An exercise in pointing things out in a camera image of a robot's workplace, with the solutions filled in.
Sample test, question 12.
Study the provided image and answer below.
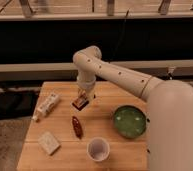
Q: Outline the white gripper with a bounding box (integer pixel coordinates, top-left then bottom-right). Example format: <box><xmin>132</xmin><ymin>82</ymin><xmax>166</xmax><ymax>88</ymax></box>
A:
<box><xmin>77</xmin><ymin>80</ymin><xmax>96</xmax><ymax>100</ymax></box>

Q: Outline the dark red eraser block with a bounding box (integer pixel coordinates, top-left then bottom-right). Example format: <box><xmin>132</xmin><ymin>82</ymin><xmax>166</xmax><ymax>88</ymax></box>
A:
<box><xmin>72</xmin><ymin>97</ymin><xmax>89</xmax><ymax>111</ymax></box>

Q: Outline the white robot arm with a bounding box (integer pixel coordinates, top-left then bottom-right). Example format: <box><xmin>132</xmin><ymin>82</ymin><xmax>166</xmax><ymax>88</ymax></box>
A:
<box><xmin>73</xmin><ymin>46</ymin><xmax>193</xmax><ymax>171</ymax></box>

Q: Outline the white toothpaste tube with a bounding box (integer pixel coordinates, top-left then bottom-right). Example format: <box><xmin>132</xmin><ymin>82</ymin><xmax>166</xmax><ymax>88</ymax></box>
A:
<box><xmin>32</xmin><ymin>93</ymin><xmax>60</xmax><ymax>122</ymax></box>

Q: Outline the dark red oblong object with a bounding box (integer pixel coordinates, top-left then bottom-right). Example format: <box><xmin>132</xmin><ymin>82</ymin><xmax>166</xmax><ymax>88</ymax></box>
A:
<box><xmin>72</xmin><ymin>116</ymin><xmax>83</xmax><ymax>139</ymax></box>

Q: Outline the green bowl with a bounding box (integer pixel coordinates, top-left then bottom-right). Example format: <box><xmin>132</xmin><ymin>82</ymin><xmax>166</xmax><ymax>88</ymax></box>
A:
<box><xmin>113</xmin><ymin>105</ymin><xmax>146</xmax><ymax>139</ymax></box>

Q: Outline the beige rectangular sponge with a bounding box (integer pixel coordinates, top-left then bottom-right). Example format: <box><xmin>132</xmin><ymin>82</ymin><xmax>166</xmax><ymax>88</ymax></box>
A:
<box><xmin>38</xmin><ymin>132</ymin><xmax>60</xmax><ymax>155</ymax></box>

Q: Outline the black hanging cable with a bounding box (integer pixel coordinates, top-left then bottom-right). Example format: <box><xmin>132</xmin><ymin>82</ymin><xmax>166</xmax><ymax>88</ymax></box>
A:
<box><xmin>110</xmin><ymin>9</ymin><xmax>130</xmax><ymax>63</ymax></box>

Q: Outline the white wall outlet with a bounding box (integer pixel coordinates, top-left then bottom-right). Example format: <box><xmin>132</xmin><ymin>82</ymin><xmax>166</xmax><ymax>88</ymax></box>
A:
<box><xmin>168</xmin><ymin>66</ymin><xmax>176</xmax><ymax>74</ymax></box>

